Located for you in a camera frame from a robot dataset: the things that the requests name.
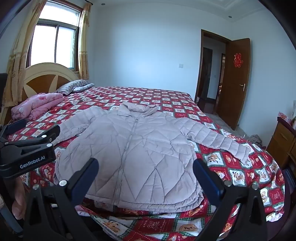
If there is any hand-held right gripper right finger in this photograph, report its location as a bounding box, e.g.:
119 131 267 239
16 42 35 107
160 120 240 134
193 159 275 241

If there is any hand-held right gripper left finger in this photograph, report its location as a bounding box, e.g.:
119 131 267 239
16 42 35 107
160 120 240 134
23 158 100 241

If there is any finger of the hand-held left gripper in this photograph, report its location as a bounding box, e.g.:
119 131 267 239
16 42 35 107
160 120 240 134
0 119 27 138
0 125 61 156

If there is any light pink quilted jacket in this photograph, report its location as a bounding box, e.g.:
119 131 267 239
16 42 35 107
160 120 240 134
53 102 250 215

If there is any person's left hand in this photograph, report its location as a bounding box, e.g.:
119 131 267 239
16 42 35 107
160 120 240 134
11 179 27 220

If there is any folded pink quilt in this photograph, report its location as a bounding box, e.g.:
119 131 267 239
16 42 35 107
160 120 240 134
11 93 65 120

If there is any black white striped pillow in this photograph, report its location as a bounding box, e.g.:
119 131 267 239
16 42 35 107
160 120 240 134
57 79 89 95

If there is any cream and brown wooden headboard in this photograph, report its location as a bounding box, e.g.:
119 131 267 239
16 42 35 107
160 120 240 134
0 62 80 127

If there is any grey floral pillow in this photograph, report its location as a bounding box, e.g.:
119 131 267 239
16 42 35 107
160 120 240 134
73 83 95 93

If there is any patterned bag on floor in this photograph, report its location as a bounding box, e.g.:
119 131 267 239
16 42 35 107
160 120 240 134
251 134 263 146

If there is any yellow curtain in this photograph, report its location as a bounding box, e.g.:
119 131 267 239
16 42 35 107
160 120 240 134
5 2 50 109
77 2 92 80

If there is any bed with red patterned sheet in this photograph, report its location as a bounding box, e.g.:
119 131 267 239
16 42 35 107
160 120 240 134
5 86 286 241

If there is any brown wooden door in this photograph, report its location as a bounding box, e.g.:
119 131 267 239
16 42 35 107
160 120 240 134
217 38 251 131

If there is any wooden bedside cabinet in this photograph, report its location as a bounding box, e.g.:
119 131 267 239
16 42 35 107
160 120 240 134
266 116 296 169

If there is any window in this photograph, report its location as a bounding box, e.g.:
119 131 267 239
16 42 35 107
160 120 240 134
25 0 84 71

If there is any brown door frame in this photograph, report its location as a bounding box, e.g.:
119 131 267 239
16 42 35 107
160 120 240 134
194 29 232 105

